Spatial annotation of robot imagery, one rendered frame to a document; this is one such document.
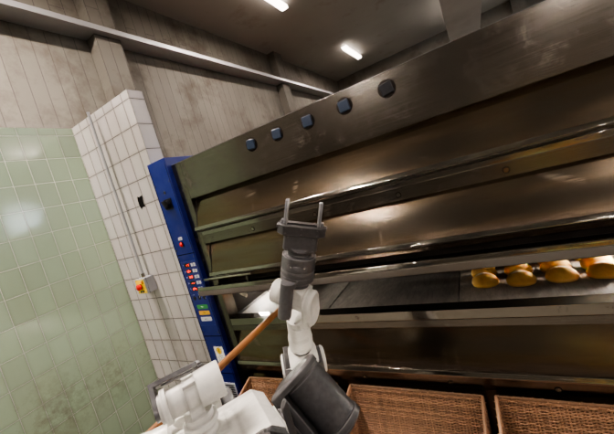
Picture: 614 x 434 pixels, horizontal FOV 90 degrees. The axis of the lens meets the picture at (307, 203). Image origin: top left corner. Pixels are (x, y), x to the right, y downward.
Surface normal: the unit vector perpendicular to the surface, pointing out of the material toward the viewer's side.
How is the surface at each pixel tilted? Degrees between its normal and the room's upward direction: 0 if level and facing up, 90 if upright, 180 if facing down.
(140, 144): 90
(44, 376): 90
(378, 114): 90
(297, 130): 90
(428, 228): 70
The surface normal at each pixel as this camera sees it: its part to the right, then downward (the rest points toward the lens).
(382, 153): -0.52, -0.14
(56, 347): 0.84, -0.22
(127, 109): -0.45, 0.19
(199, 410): 0.44, -0.07
